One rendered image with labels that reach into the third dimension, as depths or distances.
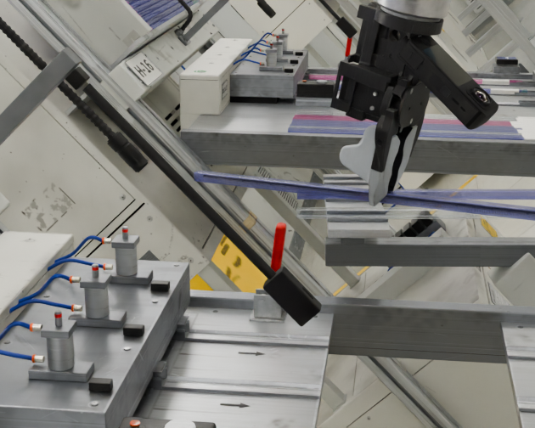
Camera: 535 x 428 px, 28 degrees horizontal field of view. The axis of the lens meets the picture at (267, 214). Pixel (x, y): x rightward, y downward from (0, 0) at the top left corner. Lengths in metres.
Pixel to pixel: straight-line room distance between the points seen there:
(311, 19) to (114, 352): 4.59
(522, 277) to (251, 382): 0.48
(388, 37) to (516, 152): 0.82
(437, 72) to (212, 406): 0.41
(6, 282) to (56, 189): 0.98
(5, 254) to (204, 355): 0.24
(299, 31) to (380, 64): 4.35
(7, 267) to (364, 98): 0.41
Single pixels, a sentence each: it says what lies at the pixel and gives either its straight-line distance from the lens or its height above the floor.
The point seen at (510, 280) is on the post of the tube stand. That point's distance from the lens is 1.39.
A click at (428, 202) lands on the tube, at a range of 1.15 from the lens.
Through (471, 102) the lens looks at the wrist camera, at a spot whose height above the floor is 1.06.
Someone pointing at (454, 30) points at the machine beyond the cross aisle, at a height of 0.35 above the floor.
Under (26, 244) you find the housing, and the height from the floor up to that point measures 1.26.
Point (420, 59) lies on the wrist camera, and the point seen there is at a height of 1.12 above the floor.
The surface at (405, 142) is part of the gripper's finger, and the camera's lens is 1.17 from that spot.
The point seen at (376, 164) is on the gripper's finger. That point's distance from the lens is 1.14.
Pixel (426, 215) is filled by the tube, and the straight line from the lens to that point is 1.26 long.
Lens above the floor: 1.27
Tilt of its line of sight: 8 degrees down
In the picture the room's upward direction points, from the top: 44 degrees counter-clockwise
